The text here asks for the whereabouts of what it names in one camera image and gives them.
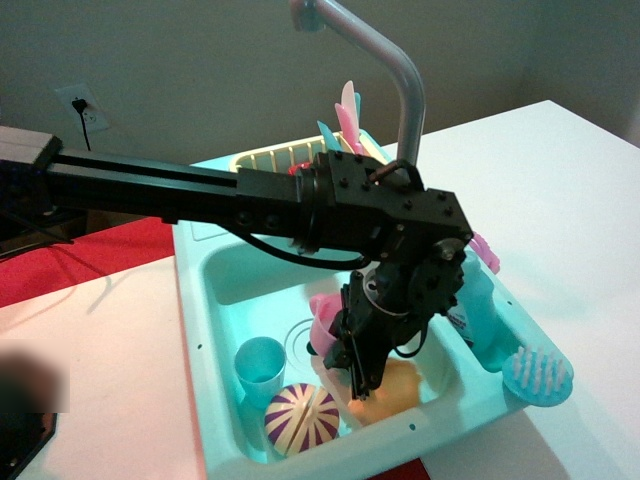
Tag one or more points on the blue soap bottle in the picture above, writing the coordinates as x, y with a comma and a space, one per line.
474, 316

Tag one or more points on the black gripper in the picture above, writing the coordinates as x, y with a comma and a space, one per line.
382, 310

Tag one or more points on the teal toy sink unit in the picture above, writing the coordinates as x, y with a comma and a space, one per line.
232, 292

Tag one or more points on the pink plastic toy handle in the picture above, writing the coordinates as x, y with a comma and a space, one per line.
483, 250

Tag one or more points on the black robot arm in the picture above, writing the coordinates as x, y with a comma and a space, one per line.
408, 242

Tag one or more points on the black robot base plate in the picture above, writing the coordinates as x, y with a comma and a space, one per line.
23, 435

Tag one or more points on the yellow toy fruit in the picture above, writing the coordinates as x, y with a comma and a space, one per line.
399, 391

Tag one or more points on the red cloth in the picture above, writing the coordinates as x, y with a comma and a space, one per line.
90, 257

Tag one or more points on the teal plastic cup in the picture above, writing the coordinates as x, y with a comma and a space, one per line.
259, 365

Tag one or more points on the white wall outlet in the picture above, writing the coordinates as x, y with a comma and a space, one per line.
80, 103

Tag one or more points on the yellow dish rack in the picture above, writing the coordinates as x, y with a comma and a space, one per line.
281, 157

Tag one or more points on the purple striped toy onion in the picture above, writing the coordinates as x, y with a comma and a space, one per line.
299, 417

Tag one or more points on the pink plastic cup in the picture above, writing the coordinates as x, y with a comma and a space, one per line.
324, 308

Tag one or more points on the teal toy plate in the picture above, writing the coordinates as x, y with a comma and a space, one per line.
333, 141

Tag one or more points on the grey toy faucet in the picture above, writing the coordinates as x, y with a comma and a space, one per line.
313, 16

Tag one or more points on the pink toy knife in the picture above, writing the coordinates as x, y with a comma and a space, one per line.
350, 131

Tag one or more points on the red toy strawberry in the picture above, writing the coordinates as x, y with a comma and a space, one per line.
294, 169

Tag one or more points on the light pink toy spatula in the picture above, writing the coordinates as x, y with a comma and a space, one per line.
348, 101

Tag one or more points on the blue scrub brush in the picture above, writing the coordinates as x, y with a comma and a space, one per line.
538, 377

